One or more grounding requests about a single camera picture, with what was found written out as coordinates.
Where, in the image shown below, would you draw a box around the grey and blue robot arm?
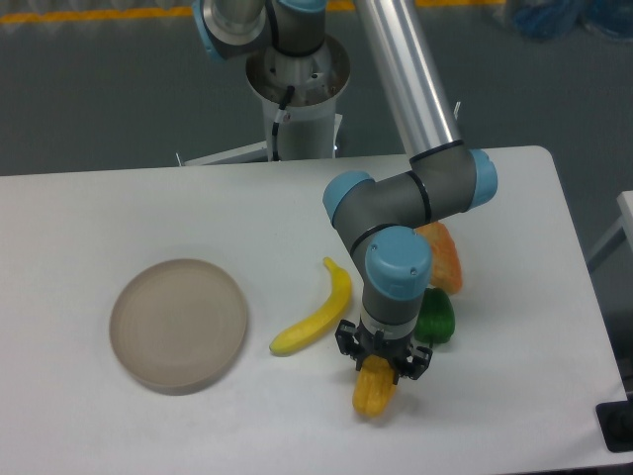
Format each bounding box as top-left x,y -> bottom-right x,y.
192,1 -> 497,380

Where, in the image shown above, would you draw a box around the white furniture edge at right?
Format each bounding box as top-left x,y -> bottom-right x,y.
586,190 -> 632,273

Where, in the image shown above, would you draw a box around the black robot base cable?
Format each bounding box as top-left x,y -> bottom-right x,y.
270,85 -> 296,162

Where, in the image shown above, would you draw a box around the yellow toy pepper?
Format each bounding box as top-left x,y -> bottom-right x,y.
352,355 -> 396,418

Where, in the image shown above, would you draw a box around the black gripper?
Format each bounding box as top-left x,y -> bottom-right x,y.
335,320 -> 433,384

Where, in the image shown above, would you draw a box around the beige round plate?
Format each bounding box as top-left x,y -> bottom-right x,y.
109,258 -> 248,396

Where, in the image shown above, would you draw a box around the green toy pepper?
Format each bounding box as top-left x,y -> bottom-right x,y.
414,288 -> 455,344

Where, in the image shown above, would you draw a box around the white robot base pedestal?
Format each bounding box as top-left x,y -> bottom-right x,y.
174,35 -> 463,167

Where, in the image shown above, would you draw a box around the blue plastic bags in background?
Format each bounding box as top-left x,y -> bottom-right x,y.
503,0 -> 632,42

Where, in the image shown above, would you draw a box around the black device at table edge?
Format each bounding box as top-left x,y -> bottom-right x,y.
595,400 -> 632,453

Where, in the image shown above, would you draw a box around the yellow toy banana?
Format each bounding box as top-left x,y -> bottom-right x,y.
269,257 -> 352,356

